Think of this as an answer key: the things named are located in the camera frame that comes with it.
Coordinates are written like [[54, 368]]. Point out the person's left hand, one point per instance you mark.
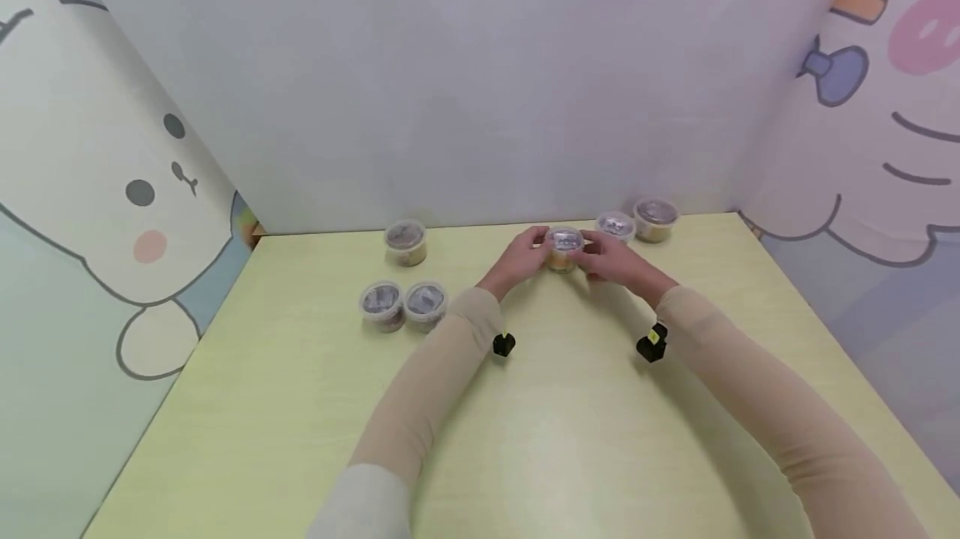
[[516, 262]]

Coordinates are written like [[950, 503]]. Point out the person's right hand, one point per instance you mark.
[[619, 265]]

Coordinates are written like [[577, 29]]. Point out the person's left fingers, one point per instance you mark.
[[537, 234]]

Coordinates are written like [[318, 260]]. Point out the person's right fingers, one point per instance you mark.
[[598, 240]]

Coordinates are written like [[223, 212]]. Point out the person's right thumb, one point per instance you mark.
[[588, 259]]

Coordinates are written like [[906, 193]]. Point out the person's left thumb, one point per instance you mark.
[[541, 257]]

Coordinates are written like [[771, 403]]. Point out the clear lidded cup yellow contents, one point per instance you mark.
[[565, 249], [655, 220], [406, 243]]

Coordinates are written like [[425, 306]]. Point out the person's left forearm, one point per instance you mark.
[[420, 406]]

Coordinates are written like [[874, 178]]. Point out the person's right forearm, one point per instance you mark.
[[780, 414]]

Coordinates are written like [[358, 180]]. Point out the clear lidded cup dark contents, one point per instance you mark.
[[616, 228], [426, 306], [382, 306]]

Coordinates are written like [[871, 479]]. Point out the black wrist band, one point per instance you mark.
[[503, 344], [652, 343]]

